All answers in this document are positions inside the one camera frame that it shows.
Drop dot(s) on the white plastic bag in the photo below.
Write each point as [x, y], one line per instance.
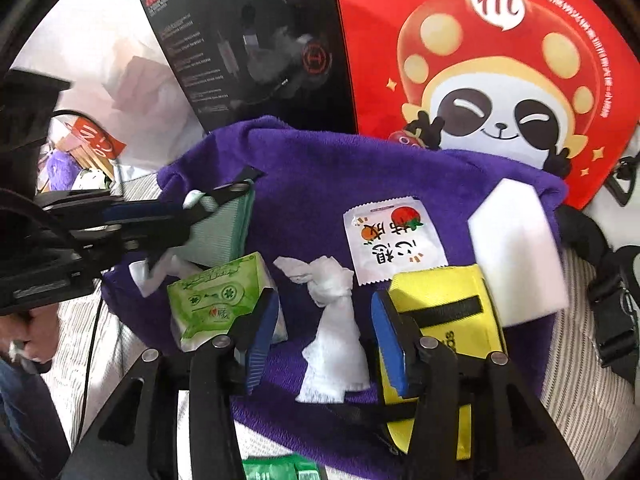
[100, 60]

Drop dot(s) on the white tissue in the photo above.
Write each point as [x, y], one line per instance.
[150, 280]
[335, 340]

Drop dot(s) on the white bag black logo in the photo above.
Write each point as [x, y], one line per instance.
[627, 227]

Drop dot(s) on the pink box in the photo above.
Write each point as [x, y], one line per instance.
[145, 90]

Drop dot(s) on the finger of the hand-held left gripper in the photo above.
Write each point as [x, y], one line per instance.
[140, 211]
[150, 242]

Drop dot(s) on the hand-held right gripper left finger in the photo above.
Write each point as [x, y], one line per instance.
[260, 340]

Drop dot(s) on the white strawberry print wipe packet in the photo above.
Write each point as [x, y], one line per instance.
[395, 260]

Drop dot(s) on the purple towel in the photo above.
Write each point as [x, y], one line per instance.
[310, 185]

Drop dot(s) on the black headphone box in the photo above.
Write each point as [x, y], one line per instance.
[200, 35]

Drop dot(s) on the green packet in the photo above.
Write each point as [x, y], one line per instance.
[270, 470]

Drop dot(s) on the white sponge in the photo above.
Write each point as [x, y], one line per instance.
[515, 250]

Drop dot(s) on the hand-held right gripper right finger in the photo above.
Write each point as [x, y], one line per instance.
[390, 345]

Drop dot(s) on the green tissue pack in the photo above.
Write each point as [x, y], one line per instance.
[210, 300]

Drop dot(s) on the person's left hand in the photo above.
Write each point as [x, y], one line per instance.
[30, 332]

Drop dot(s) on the red panda print bag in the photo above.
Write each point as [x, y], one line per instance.
[380, 35]

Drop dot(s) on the green white cloth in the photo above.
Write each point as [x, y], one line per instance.
[220, 230]

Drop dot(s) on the person's blue jeans leg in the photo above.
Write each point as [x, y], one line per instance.
[25, 420]

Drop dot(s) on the purple plush item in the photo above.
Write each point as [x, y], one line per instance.
[62, 172]

